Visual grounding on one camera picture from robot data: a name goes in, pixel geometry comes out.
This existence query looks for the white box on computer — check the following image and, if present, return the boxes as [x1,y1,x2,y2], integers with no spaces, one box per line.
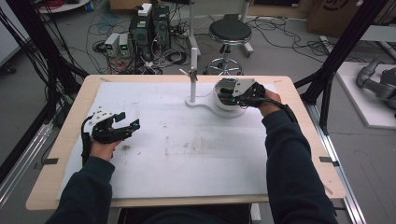
[137,3,153,17]

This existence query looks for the black frame strut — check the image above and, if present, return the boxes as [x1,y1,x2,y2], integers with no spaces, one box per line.
[0,0,90,185]
[293,0,390,135]

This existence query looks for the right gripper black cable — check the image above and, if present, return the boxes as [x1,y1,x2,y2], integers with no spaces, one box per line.
[261,96,299,123]

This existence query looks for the black round stool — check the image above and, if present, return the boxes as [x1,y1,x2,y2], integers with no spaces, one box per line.
[204,13,254,77]

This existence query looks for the person's lap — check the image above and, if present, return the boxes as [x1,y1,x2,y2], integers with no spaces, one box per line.
[120,204,253,224]

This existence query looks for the grey power supply unit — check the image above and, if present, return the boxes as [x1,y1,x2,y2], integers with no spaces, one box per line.
[104,32,121,58]
[119,33,133,58]

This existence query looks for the white ceramic bowl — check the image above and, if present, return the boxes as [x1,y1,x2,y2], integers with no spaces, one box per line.
[213,77,250,112]

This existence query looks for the cardboard box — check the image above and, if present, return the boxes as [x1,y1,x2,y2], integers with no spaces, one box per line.
[306,0,387,39]

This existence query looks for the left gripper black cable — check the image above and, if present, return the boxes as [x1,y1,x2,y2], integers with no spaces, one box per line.
[80,115,95,166]

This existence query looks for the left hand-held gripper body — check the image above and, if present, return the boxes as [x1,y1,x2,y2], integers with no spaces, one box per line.
[85,106,134,145]

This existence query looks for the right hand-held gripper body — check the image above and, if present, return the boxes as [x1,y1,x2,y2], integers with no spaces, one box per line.
[232,77,267,108]

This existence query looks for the white power strip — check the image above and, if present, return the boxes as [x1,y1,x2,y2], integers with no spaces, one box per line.
[319,35,336,54]

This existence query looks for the person's right hand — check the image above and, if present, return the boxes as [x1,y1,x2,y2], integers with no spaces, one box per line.
[259,88,283,118]

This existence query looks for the white floor board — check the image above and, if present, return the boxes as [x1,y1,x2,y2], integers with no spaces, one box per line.
[335,61,396,130]

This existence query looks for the aluminium rail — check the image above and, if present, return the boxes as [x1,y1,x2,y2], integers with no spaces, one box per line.
[304,102,368,224]
[0,120,54,208]

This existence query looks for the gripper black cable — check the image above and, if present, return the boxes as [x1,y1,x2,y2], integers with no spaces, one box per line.
[80,115,95,166]
[261,96,299,123]

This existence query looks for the person's left hand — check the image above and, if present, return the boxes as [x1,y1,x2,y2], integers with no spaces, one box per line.
[90,139,122,162]

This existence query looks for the round white table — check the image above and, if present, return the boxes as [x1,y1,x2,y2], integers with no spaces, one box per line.
[36,0,92,15]

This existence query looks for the white key stand with hook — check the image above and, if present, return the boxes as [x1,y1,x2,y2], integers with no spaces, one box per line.
[178,47,248,119]

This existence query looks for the black computer tower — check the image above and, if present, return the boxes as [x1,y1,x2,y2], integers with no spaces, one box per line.
[151,5,172,50]
[129,12,154,61]

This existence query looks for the white metal stand leg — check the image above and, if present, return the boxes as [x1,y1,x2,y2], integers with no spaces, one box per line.
[186,0,202,56]
[241,0,254,59]

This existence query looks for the white table mat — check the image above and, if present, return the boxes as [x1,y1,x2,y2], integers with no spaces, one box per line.
[55,81,278,200]

